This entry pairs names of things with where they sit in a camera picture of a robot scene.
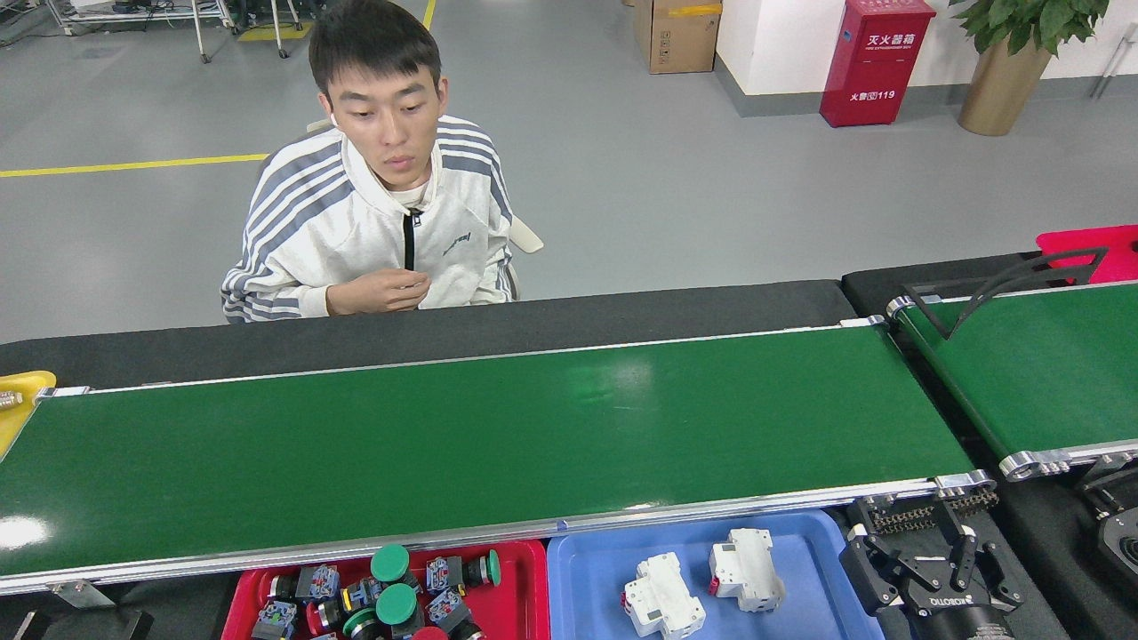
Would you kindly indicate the long green conveyor belt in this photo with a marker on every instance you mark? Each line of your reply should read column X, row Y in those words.
column 489, row 444

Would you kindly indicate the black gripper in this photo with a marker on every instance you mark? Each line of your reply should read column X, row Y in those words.
column 951, row 618

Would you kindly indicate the short green conveyor belt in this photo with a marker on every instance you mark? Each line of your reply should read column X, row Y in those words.
column 1049, row 373

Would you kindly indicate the white light bulb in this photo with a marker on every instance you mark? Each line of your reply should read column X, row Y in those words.
column 7, row 400

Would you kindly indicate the red plastic tray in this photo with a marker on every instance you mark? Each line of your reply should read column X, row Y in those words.
column 524, row 613

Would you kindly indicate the red plastic bin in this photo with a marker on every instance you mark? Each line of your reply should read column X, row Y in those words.
column 1093, row 238

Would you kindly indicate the red fire extinguisher box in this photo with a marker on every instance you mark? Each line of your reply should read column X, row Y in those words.
column 876, row 67

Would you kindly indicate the brown cardboard box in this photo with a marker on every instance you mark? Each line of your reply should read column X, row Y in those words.
column 676, row 40

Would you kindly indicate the white circuit breaker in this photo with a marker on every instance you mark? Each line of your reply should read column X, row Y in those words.
column 745, row 569
column 662, row 597

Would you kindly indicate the blue plastic tray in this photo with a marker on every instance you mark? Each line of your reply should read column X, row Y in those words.
column 587, row 578

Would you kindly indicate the seated person's right hand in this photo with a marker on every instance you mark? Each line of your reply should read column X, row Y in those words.
column 378, row 293

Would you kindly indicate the yellow plastic tray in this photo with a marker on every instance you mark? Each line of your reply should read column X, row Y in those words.
column 18, row 431

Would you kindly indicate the potted plant in gold planter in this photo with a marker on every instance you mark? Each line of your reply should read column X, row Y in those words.
column 1000, row 93

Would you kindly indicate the seated person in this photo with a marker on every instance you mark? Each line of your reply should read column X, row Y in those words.
column 293, row 231

